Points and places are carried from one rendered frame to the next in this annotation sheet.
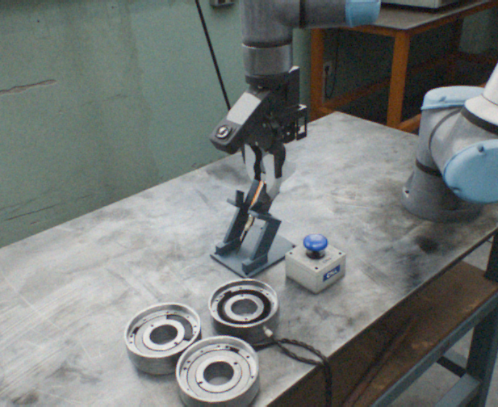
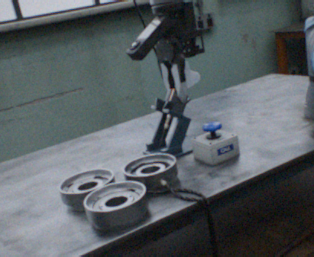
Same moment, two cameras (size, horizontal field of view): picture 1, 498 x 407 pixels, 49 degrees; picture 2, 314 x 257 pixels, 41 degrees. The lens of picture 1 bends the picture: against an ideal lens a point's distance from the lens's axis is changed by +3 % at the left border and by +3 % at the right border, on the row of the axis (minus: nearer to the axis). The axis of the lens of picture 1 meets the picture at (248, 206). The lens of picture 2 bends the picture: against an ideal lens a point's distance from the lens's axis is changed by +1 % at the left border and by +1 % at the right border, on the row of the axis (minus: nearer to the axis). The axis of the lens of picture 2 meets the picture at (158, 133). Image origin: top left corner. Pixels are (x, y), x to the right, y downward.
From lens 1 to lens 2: 32 cm
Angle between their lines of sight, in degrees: 18
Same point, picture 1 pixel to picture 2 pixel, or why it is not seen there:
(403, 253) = (293, 140)
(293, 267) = (196, 148)
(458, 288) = not seen: outside the picture
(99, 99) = (114, 101)
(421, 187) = (313, 95)
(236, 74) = (217, 79)
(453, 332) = not seen: outside the picture
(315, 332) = (204, 185)
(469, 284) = not seen: outside the picture
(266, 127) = (169, 43)
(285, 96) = (183, 22)
